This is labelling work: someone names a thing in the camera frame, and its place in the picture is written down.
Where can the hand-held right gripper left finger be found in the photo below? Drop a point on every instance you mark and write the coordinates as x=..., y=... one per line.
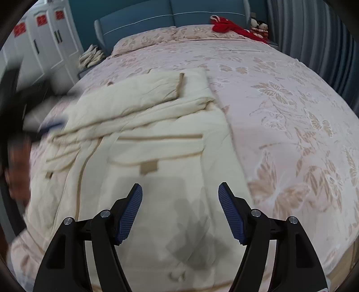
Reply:
x=131, y=210

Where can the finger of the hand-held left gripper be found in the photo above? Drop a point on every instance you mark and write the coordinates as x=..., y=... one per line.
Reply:
x=50, y=92
x=53, y=125

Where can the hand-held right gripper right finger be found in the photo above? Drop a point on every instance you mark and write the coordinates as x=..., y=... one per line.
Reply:
x=230, y=210

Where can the cream blanket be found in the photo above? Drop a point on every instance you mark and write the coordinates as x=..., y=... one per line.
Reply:
x=157, y=126

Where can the person's left hand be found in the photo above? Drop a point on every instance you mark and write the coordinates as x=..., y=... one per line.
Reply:
x=18, y=177

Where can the white wardrobe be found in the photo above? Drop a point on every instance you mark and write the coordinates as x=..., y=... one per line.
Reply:
x=53, y=56

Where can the blue nightstand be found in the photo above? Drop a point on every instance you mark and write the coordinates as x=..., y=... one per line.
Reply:
x=272, y=42
x=85, y=72

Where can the pile of cream cloth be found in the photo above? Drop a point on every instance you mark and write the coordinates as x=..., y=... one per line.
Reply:
x=91, y=56

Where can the red paper decal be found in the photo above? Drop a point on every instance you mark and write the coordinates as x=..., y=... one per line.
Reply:
x=41, y=20
x=19, y=29
x=59, y=15

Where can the floral pillow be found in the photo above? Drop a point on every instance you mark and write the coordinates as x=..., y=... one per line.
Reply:
x=196, y=31
x=140, y=42

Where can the bed with floral bedspread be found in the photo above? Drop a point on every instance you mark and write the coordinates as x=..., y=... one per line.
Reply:
x=280, y=112

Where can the blue padded headboard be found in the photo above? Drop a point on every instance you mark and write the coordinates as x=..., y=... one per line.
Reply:
x=140, y=19

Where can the red cloth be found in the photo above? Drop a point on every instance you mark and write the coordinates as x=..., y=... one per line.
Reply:
x=232, y=28

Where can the stuffed doll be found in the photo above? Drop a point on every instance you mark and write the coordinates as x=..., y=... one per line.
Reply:
x=254, y=24
x=263, y=29

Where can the grey curtain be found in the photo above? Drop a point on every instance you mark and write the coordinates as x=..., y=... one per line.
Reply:
x=314, y=42

